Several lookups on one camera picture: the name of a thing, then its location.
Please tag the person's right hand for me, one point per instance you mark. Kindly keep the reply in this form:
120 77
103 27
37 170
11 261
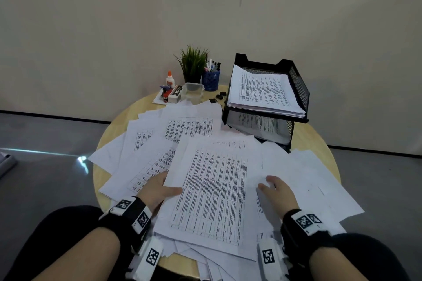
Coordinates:
280 195

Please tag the person's left hand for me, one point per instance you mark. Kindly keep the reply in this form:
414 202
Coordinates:
155 192

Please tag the pile of printed papers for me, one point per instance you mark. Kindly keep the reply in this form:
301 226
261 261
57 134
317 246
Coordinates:
132 165

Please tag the black mesh paper tray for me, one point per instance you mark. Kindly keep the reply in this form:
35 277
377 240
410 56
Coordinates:
300 86

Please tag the person's left forearm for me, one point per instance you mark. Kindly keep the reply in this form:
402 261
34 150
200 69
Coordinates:
82 257

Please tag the person's right forearm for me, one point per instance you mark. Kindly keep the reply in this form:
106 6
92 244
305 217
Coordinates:
329 267

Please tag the black right wrist band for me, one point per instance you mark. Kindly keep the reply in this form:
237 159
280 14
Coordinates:
296 241

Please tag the black wrist band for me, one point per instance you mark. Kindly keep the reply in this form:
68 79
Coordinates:
115 224
296 241

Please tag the black left wrist band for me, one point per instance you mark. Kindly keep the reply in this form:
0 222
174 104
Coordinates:
115 224

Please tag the round wooden table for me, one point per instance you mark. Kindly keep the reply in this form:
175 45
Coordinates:
108 132

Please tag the white tray with stapler items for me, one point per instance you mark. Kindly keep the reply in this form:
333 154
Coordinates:
157 100

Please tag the red stapler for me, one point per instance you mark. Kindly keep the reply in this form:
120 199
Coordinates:
166 94

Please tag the white box black label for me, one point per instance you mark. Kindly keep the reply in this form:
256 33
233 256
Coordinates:
174 93

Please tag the small blue tool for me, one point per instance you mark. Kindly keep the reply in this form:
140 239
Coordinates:
165 87

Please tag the clear plastic box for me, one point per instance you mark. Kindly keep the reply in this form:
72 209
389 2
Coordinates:
193 91

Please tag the white glue bottle orange cap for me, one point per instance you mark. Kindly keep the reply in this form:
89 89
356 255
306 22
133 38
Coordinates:
170 81

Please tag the heap of black binder clips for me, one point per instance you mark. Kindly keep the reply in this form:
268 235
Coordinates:
220 95

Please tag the blue mesh pen holder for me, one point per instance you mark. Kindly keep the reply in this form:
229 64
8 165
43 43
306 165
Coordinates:
211 81

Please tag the green potted plant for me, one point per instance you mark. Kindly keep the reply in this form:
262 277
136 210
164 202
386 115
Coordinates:
193 63

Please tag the bunch of marker pens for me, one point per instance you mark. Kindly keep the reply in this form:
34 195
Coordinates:
211 66

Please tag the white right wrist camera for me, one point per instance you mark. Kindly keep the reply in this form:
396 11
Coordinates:
268 257

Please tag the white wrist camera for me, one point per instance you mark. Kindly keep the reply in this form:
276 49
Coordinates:
268 257
151 257

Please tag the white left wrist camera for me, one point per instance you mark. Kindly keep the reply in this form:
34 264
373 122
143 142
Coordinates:
151 257

